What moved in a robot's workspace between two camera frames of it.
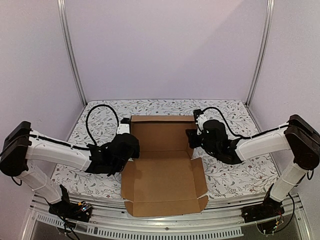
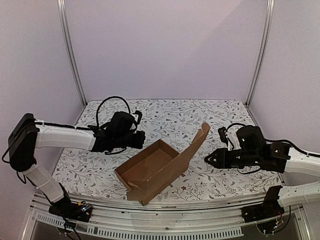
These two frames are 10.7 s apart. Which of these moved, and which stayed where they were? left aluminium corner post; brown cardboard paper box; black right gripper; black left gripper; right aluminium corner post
Moved: brown cardboard paper box; black left gripper; black right gripper
Stayed: left aluminium corner post; right aluminium corner post
